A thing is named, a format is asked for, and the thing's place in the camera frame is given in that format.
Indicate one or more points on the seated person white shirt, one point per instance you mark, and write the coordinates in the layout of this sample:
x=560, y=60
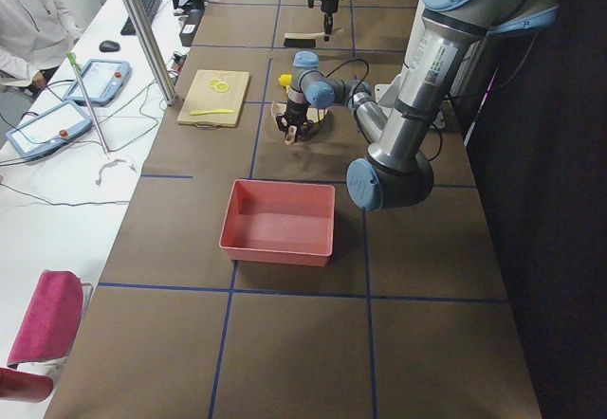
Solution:
x=36, y=35

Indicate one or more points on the teach pendant far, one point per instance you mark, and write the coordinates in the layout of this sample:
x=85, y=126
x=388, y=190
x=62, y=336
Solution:
x=103, y=79

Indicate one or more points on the black keyboard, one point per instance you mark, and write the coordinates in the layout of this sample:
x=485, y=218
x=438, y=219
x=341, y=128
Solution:
x=149, y=8

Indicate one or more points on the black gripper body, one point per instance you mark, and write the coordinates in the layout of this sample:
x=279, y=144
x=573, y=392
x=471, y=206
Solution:
x=326, y=6
x=294, y=113

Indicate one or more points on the red chair seat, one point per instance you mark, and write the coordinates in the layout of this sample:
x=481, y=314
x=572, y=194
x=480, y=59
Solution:
x=25, y=387

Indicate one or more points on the thin metal rod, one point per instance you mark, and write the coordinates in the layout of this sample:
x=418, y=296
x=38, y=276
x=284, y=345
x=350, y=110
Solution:
x=78, y=75

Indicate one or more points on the beige hand brush black bristles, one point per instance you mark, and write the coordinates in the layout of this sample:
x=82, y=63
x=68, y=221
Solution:
x=310, y=40

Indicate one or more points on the teach pendant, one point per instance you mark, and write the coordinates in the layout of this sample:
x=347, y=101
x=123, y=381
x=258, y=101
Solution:
x=103, y=79
x=50, y=131

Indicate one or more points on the yellow plastic knife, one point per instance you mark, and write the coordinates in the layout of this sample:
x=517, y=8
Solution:
x=218, y=111

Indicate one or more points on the aluminium frame post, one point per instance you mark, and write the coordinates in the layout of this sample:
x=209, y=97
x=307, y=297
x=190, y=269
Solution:
x=151, y=50

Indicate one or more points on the teach pendant near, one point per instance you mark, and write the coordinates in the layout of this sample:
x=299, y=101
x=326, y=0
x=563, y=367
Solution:
x=50, y=131

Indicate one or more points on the black computer mouse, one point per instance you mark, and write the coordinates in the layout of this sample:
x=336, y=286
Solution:
x=109, y=46

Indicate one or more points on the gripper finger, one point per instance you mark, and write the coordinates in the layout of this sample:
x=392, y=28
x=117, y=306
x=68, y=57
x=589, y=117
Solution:
x=304, y=133
x=328, y=24
x=281, y=123

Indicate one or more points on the yellow corn cob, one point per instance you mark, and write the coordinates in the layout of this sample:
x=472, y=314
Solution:
x=285, y=81

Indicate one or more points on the white side desk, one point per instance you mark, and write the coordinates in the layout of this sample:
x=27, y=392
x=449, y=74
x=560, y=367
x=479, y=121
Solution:
x=63, y=212

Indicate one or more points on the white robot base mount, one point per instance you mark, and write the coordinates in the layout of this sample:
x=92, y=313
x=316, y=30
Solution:
x=387, y=97

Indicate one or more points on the bamboo cutting board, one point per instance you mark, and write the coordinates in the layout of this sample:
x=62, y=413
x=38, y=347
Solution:
x=201, y=96

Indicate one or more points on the pink plastic bin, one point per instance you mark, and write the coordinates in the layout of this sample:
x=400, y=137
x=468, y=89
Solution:
x=279, y=222

